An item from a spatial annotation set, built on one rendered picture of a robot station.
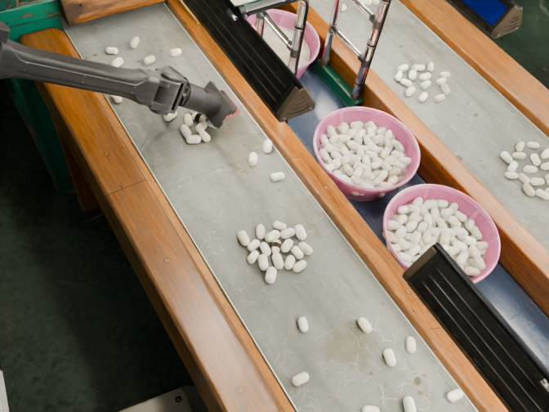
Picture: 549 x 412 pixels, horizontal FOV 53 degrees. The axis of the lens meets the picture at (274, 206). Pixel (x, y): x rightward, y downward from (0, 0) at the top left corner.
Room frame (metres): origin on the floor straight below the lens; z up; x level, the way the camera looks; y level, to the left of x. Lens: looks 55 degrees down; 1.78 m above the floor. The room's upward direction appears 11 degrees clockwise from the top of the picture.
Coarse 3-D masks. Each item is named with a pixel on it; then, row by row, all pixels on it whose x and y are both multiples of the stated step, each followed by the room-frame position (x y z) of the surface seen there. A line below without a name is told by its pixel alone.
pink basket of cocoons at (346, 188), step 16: (336, 112) 1.03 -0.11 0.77; (352, 112) 1.05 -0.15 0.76; (368, 112) 1.06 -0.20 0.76; (384, 112) 1.06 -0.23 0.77; (320, 128) 0.97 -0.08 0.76; (400, 128) 1.02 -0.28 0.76; (416, 144) 0.97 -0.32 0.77; (320, 160) 0.86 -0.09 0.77; (416, 160) 0.92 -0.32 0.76; (336, 176) 0.82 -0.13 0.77; (368, 192) 0.81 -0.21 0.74; (384, 192) 0.83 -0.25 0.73
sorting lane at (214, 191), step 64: (128, 64) 1.09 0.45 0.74; (192, 64) 1.13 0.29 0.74; (128, 128) 0.87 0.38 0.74; (192, 128) 0.91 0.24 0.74; (256, 128) 0.95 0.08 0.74; (192, 192) 0.72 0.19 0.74; (256, 192) 0.75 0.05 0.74; (320, 256) 0.62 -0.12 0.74; (256, 320) 0.44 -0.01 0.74; (320, 320) 0.47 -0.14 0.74; (384, 320) 0.49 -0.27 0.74; (320, 384) 0.34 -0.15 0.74; (384, 384) 0.36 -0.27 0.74; (448, 384) 0.39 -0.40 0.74
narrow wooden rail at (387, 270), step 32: (192, 32) 1.23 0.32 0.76; (224, 64) 1.13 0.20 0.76; (256, 96) 1.03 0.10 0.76; (288, 128) 0.94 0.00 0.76; (288, 160) 0.85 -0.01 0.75; (320, 192) 0.77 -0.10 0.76; (352, 224) 0.70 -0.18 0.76; (384, 256) 0.63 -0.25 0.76; (384, 288) 0.57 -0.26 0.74; (416, 320) 0.50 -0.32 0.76; (448, 352) 0.44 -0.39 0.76; (480, 384) 0.39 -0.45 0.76
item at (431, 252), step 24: (432, 264) 0.43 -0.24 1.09; (456, 264) 0.42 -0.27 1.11; (432, 288) 0.40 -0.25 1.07; (456, 288) 0.39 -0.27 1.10; (432, 312) 0.37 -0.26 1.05; (456, 312) 0.37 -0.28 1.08; (480, 312) 0.36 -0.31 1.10; (456, 336) 0.34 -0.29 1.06; (480, 336) 0.33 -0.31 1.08; (504, 336) 0.33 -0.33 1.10; (480, 360) 0.31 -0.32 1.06; (504, 360) 0.30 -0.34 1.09; (528, 360) 0.30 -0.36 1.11; (504, 384) 0.28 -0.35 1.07; (528, 384) 0.28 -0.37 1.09; (528, 408) 0.25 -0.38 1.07
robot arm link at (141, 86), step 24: (0, 24) 0.70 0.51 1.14; (0, 48) 0.67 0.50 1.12; (24, 48) 0.70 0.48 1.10; (0, 72) 0.64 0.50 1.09; (24, 72) 0.67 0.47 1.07; (48, 72) 0.69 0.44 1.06; (72, 72) 0.72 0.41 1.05; (96, 72) 0.75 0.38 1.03; (120, 72) 0.79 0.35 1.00; (144, 72) 0.82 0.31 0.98; (144, 96) 0.79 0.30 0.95; (168, 96) 0.82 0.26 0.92
